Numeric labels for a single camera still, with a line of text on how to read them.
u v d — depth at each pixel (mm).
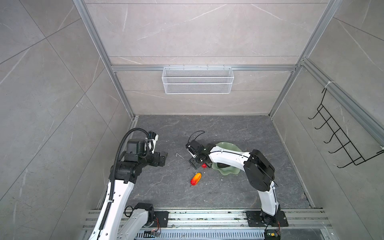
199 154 703
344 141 654
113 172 446
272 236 700
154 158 624
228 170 884
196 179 842
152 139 603
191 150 720
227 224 729
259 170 525
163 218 730
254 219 730
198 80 1009
